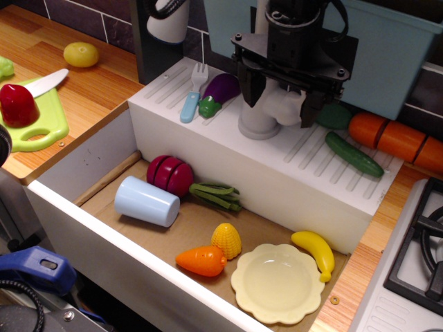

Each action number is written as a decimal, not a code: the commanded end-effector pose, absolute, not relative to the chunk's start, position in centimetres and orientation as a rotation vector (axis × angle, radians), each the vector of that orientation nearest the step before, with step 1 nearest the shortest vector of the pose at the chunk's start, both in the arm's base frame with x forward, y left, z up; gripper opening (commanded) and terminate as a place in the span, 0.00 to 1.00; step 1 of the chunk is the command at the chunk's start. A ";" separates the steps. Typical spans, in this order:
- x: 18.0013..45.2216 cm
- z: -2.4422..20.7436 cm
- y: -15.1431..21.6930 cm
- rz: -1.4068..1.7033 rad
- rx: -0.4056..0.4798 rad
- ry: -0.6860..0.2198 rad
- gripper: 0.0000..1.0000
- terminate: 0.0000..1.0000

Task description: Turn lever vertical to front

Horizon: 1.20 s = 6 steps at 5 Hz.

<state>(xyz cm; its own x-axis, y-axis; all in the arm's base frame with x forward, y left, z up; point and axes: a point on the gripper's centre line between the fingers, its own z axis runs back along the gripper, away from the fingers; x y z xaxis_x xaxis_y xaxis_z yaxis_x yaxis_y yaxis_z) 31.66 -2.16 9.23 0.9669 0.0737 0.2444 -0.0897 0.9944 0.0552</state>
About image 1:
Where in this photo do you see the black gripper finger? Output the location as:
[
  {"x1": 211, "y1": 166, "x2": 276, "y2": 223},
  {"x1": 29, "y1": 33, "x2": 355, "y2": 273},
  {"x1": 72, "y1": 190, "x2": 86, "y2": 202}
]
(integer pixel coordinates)
[
  {"x1": 237, "y1": 63, "x2": 266, "y2": 107},
  {"x1": 300, "y1": 90, "x2": 340, "y2": 128}
]

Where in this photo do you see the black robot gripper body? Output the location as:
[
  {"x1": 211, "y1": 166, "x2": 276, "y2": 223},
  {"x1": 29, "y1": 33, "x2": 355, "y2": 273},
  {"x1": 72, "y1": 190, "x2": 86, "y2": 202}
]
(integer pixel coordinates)
[{"x1": 231, "y1": 1, "x2": 359, "y2": 95}]

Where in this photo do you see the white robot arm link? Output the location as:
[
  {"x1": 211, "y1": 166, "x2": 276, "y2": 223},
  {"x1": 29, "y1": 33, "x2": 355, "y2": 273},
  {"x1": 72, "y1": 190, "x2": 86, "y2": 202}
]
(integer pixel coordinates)
[{"x1": 147, "y1": 1, "x2": 190, "y2": 44}]

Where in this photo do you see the dark green toy vegetable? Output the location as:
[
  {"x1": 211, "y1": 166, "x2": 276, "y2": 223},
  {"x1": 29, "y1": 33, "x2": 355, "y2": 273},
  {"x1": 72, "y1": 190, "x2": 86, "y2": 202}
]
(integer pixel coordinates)
[{"x1": 316, "y1": 104, "x2": 352, "y2": 130}]

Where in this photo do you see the purple toy eggplant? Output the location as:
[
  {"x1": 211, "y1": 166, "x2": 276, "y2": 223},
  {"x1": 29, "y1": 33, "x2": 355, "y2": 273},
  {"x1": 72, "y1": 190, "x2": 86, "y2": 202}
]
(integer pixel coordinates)
[{"x1": 199, "y1": 73, "x2": 241, "y2": 118}]

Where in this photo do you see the grey toy faucet base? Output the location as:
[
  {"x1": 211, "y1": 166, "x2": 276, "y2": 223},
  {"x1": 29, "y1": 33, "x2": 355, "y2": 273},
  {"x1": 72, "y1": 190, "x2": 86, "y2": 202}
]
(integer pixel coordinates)
[{"x1": 238, "y1": 1, "x2": 280, "y2": 140}]

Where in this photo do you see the large orange toy carrot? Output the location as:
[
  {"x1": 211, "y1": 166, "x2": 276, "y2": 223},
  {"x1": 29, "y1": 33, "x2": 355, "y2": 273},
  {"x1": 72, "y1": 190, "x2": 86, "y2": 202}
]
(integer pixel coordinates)
[{"x1": 348, "y1": 112, "x2": 442, "y2": 175}]

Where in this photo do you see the green toy cucumber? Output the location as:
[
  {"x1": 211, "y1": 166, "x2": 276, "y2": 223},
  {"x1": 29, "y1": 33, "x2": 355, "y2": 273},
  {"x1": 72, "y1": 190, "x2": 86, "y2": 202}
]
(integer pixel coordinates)
[{"x1": 325, "y1": 131, "x2": 384, "y2": 178}]

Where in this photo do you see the white and blue toy fork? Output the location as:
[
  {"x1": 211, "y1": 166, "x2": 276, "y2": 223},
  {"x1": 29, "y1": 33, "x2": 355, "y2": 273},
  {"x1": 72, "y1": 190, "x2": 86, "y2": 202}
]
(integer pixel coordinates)
[{"x1": 180, "y1": 63, "x2": 209, "y2": 123}]

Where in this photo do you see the purple sliced toy beet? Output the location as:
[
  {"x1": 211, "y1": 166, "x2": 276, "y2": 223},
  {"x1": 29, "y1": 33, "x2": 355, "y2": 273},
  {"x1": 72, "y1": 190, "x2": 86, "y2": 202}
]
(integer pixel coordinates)
[{"x1": 146, "y1": 155, "x2": 242, "y2": 212}]

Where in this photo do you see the yellow toy banana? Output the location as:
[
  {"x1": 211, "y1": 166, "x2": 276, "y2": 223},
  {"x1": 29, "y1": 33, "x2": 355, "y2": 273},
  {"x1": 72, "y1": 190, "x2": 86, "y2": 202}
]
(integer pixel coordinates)
[{"x1": 291, "y1": 231, "x2": 335, "y2": 283}]

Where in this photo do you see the white toy sink unit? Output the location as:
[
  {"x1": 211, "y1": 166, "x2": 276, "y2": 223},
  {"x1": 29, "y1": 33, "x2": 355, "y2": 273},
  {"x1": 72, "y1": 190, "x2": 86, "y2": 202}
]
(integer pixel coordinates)
[{"x1": 26, "y1": 58, "x2": 402, "y2": 331}]

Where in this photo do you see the yellow toy corn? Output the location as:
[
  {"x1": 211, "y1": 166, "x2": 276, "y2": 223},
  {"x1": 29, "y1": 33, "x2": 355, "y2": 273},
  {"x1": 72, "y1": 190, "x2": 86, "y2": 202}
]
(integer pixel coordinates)
[{"x1": 210, "y1": 223, "x2": 242, "y2": 260}]

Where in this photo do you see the light blue plastic cup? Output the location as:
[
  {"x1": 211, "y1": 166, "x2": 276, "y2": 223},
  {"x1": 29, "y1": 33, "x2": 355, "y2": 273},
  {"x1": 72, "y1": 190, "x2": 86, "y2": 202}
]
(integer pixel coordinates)
[{"x1": 114, "y1": 176, "x2": 180, "y2": 228}]

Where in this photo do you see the yellow toy lemon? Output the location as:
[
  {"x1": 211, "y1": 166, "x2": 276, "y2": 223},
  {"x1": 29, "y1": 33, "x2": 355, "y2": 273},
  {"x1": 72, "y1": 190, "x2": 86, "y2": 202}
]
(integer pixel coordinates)
[{"x1": 63, "y1": 41, "x2": 100, "y2": 68}]

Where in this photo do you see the small orange toy carrot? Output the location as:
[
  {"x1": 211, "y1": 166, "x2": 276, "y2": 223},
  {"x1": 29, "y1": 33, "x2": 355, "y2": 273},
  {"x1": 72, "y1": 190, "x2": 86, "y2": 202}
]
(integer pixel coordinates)
[{"x1": 175, "y1": 246, "x2": 228, "y2": 277}]

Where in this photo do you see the pale yellow toy plate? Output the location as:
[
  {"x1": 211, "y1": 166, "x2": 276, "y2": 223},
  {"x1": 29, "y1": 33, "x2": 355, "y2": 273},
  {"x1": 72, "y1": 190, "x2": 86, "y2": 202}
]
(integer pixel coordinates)
[{"x1": 230, "y1": 244, "x2": 325, "y2": 325}]

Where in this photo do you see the green toy cutting board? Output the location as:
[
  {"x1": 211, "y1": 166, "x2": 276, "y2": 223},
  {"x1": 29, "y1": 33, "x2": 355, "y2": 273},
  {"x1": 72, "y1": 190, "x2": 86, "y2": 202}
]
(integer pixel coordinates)
[{"x1": 1, "y1": 81, "x2": 69, "y2": 152}]

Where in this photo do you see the white toy knife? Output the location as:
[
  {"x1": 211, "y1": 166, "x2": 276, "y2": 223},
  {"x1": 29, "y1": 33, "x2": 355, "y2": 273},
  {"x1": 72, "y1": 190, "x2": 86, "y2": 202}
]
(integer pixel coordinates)
[{"x1": 24, "y1": 68, "x2": 69, "y2": 98}]

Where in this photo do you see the toy stove with black grate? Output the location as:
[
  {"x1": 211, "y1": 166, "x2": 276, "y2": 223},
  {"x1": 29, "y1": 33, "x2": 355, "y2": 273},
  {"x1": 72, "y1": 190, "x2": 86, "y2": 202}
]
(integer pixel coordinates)
[{"x1": 350, "y1": 178, "x2": 442, "y2": 331}]

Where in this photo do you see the red toy pepper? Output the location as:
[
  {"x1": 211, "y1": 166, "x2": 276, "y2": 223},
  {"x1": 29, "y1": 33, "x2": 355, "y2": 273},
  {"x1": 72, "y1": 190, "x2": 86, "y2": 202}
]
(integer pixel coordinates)
[{"x1": 1, "y1": 84, "x2": 40, "y2": 128}]

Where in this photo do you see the light green toy vegetable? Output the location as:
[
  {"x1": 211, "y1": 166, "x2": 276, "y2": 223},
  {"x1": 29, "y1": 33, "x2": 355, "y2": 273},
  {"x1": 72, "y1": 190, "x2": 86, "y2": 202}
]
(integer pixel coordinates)
[{"x1": 0, "y1": 56, "x2": 15, "y2": 81}]

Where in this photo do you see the blue clamp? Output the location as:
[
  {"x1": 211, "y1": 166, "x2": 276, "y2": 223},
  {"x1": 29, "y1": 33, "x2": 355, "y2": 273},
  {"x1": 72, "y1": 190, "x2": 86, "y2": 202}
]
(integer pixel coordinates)
[{"x1": 1, "y1": 246, "x2": 77, "y2": 296}]

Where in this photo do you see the black braided cable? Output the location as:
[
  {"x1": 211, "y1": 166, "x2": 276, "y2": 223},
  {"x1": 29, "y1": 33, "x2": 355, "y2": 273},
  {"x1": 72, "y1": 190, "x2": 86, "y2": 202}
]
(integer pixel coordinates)
[{"x1": 0, "y1": 279, "x2": 45, "y2": 332}]

